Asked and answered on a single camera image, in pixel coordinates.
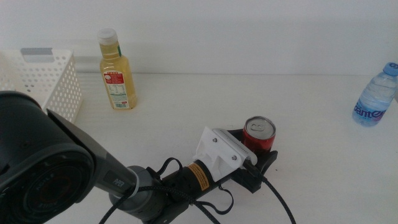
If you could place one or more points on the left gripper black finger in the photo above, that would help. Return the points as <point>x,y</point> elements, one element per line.
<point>268,161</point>
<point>237,133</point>

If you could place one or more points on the red cola can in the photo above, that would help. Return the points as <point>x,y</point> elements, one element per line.
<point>259,141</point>

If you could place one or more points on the clear water bottle blue cap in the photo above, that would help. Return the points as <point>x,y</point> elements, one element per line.
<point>373,99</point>

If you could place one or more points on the yellow juice bottle white cap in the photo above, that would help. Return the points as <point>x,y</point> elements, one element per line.
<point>118,71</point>

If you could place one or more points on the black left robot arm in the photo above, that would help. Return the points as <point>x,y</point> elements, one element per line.
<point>37,149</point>

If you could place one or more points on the white perforated plastic basket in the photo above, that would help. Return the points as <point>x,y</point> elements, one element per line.
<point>62,62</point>

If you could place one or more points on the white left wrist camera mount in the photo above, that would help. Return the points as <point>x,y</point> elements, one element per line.
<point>217,152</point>

